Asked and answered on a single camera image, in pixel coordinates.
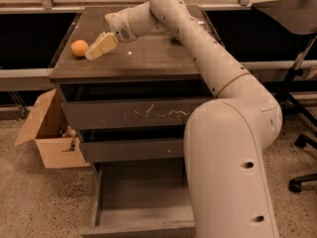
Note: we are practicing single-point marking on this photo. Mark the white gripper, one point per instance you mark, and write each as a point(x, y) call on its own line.
point(119, 25)

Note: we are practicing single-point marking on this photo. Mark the orange fruit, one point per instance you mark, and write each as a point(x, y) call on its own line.
point(79, 48)

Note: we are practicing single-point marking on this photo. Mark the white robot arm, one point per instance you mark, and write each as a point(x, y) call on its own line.
point(224, 139)

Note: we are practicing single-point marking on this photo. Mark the grey top drawer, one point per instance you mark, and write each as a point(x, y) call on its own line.
point(112, 105)

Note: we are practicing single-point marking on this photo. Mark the grey drawer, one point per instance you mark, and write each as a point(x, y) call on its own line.
point(129, 144)
point(112, 105)
point(142, 199)

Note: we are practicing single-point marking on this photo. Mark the grey drawer cabinet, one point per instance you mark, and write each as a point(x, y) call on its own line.
point(148, 58)

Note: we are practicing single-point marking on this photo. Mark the grey middle drawer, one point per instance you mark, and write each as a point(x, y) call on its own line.
point(129, 144)

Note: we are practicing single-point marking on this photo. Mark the grey bottom drawer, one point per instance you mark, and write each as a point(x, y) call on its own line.
point(142, 199)

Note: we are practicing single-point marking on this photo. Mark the open cardboard box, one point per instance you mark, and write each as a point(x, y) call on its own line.
point(47, 126)

